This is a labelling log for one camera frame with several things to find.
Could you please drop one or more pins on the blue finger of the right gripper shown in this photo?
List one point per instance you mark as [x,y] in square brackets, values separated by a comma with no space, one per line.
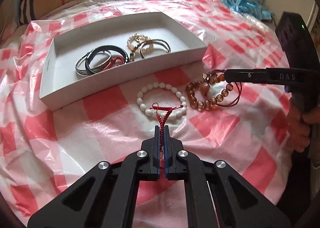
[245,80]
[245,73]

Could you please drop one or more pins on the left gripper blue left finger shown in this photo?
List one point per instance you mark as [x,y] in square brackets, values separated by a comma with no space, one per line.
[154,156]

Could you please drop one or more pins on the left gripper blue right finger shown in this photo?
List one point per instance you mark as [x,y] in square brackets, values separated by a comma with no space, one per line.
[169,157]

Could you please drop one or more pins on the thin silver bangle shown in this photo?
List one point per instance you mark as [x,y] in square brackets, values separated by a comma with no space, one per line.
[148,46]

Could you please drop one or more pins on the right hand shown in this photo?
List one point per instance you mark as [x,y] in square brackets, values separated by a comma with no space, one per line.
[299,127]

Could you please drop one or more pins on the red white checkered plastic sheet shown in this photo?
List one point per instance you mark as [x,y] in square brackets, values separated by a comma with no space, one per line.
[43,152]

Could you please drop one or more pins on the white shallow cardboard box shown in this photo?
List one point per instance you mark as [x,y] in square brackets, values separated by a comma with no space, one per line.
[103,54]

